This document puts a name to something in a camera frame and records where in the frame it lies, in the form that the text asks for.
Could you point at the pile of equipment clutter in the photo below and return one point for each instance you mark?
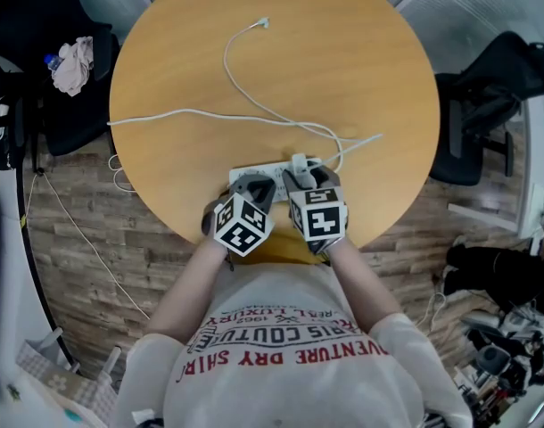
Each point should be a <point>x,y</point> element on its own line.
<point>504,355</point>

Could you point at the clear bottle with blue cap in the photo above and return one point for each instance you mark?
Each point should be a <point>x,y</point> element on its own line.
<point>53,62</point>

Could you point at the white cabinet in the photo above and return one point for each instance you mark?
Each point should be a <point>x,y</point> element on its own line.
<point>537,210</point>

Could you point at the person's left hand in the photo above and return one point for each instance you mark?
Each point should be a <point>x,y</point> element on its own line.
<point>208,221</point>

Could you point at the checked fabric bag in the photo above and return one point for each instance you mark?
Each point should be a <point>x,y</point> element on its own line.
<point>62,379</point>

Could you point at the yellow stool seat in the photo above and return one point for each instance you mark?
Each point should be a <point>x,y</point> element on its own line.
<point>278,248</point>

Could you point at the person's right forearm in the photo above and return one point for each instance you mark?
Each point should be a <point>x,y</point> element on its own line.
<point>361,283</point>

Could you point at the black office chair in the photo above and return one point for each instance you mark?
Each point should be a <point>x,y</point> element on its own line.
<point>35,20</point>
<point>481,105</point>

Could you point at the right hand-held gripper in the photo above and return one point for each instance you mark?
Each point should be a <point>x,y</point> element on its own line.
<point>322,219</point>

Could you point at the black curved pole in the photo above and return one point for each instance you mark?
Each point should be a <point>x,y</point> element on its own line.
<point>31,257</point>

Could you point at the white power strip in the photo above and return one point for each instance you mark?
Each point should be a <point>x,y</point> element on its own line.
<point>277,177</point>

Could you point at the pink crumpled cloth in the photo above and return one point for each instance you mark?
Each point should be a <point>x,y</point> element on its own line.
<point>73,67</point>

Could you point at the black bag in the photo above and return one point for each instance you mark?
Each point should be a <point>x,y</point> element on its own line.
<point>4,134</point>

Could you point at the person's left forearm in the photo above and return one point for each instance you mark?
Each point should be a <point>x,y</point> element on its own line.
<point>192,283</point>

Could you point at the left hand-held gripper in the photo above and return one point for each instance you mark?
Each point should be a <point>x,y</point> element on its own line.
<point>243,227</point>

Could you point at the white printed t-shirt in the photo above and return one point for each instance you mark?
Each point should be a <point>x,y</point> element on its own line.
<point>281,355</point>

